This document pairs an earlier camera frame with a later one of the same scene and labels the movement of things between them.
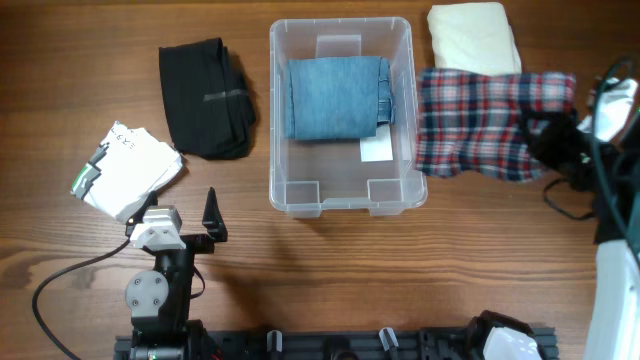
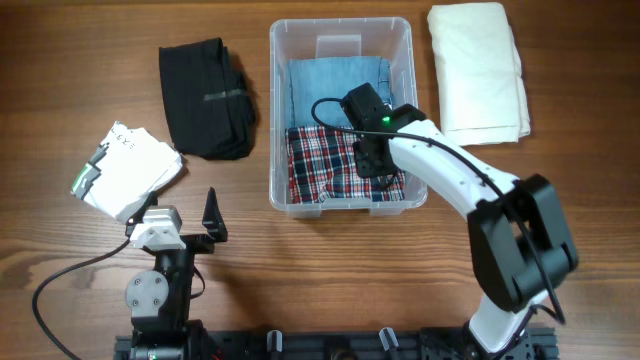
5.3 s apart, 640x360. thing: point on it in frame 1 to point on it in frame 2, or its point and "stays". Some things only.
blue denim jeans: [344, 97] stays
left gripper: [204, 243] stays
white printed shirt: [130, 166] stays
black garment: [210, 103] stays
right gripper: [561, 125] to [363, 165]
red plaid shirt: [470, 122] to [322, 169]
